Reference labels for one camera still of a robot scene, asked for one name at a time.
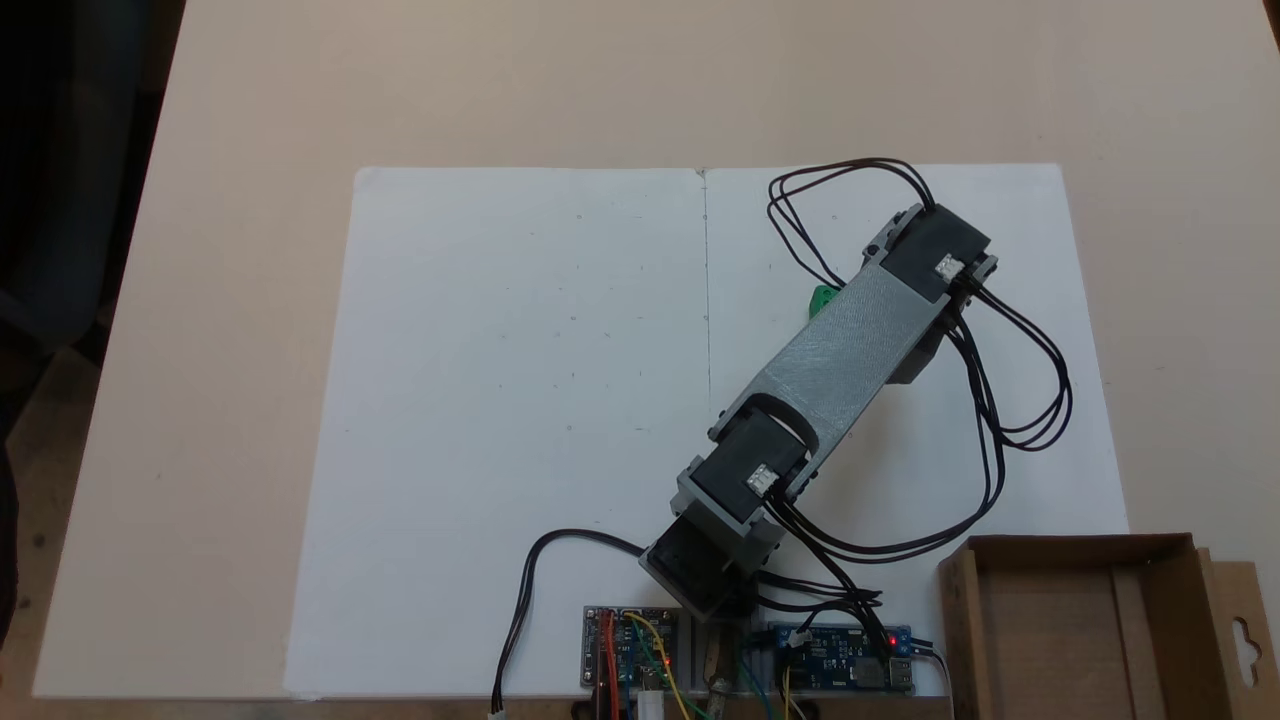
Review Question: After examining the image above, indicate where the white paper sheet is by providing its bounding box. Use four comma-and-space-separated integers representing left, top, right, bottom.
703, 163, 1133, 701
284, 167, 712, 701

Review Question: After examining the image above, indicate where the blue circuit board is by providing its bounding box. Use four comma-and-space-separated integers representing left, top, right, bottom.
768, 624, 914, 694

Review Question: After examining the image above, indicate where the brown cardboard box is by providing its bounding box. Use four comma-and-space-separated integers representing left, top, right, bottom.
937, 533, 1280, 720

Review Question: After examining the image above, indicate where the short black arm wire loop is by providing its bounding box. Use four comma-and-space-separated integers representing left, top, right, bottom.
767, 157, 938, 291

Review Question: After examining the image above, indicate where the black power cable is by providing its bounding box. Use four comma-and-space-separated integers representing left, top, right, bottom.
488, 529, 648, 719

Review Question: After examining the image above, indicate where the circuit board with jumper wires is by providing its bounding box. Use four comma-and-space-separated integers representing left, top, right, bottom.
582, 605, 682, 692

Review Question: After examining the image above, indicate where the coloured jumper wire bundle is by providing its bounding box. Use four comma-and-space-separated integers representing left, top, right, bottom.
595, 610, 701, 720

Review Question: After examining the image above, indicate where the long black arm wire bundle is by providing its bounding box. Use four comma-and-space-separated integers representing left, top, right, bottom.
765, 280, 1074, 641

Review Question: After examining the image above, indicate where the thin grey cable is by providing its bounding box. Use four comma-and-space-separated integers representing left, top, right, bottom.
912, 645, 958, 720

